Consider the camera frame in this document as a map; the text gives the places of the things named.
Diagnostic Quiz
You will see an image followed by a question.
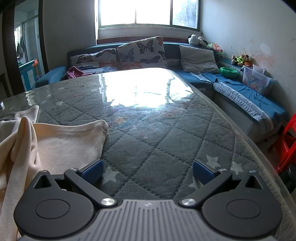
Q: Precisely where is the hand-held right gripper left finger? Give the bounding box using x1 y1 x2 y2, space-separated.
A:
32 159 117 208

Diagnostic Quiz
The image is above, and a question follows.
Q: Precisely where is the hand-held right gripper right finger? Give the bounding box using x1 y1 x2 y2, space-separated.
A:
178 159 264 208

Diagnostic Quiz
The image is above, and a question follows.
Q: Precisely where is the cream knit garment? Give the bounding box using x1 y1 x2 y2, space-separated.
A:
0 105 109 241

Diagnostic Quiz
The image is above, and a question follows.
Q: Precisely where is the grey quilted star mat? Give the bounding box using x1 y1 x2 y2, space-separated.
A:
0 68 296 241

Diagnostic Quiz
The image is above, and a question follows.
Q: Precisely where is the red plastic stool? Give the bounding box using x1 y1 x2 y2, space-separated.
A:
268 119 296 175

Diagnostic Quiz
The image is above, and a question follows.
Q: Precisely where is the black round object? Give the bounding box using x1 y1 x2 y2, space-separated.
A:
280 166 296 193

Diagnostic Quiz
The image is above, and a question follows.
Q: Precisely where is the blue patterned sofa cover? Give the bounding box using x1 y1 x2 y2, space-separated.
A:
190 71 289 135

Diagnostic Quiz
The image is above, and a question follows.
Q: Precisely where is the blue corner sofa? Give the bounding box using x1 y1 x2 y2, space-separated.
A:
35 42 290 144

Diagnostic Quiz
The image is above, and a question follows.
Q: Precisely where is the pink cloth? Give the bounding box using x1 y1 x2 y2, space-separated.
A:
66 66 85 80

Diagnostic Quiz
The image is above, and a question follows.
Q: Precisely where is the green bowl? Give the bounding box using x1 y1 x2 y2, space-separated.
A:
220 67 239 78

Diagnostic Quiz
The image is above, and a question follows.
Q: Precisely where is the clear plastic storage box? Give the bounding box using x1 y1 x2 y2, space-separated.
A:
242 64 277 96

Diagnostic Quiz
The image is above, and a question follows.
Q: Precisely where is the long butterfly print pillow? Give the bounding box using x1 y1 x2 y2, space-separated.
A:
69 48 117 70

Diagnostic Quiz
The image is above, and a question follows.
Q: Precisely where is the grey pillow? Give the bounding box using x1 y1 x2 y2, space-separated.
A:
179 45 221 74

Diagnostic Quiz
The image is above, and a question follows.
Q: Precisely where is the blue and white cabinet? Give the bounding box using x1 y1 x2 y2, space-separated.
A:
18 59 39 90

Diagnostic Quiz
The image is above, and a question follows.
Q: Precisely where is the dark wooden chair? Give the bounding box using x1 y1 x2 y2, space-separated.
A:
0 72 11 98

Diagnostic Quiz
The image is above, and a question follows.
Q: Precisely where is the large butterfly print pillow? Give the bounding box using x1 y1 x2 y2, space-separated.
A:
116 36 169 71

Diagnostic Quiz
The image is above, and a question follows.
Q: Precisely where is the panda plush toy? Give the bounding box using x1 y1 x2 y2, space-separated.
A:
188 34 209 47

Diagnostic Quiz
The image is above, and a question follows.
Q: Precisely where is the window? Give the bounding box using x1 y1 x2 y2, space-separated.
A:
94 0 202 32

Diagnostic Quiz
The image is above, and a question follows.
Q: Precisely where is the dark wooden door frame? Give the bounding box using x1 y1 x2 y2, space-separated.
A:
2 0 49 98

